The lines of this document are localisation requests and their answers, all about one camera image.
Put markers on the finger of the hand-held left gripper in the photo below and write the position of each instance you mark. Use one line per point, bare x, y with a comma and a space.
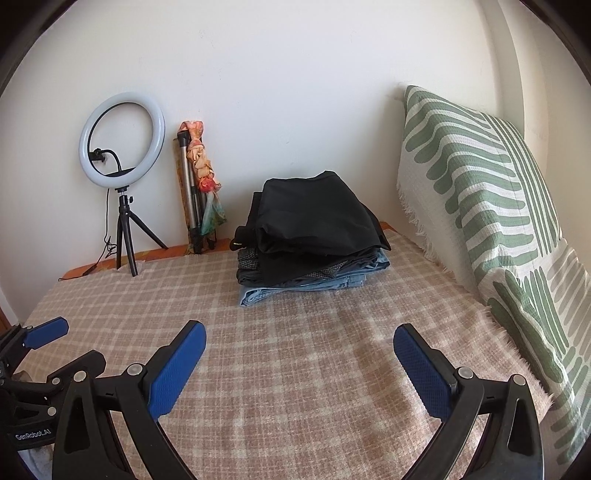
69, 367
44, 333

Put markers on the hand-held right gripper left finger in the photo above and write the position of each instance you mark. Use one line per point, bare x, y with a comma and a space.
178, 369

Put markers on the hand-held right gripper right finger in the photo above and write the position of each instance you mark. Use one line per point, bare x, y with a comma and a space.
422, 374

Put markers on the black pants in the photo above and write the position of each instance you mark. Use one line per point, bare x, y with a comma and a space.
318, 212

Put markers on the dark grey pants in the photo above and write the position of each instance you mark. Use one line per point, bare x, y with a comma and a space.
277, 273

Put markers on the light blue jeans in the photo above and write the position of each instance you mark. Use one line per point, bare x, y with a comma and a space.
258, 295

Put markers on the stack of folded clothes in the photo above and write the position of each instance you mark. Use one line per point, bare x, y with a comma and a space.
152, 258

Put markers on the beige plaid blanket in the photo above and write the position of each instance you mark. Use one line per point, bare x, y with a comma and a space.
295, 369

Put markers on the green striped white pillow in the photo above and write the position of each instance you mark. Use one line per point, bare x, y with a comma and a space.
545, 332
461, 184

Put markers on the black mini tripod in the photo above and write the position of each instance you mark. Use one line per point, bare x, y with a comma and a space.
123, 221

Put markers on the silver folded tripod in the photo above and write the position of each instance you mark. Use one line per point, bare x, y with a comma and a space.
191, 203

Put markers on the folded tripod with floral scarf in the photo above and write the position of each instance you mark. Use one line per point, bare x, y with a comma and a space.
201, 161

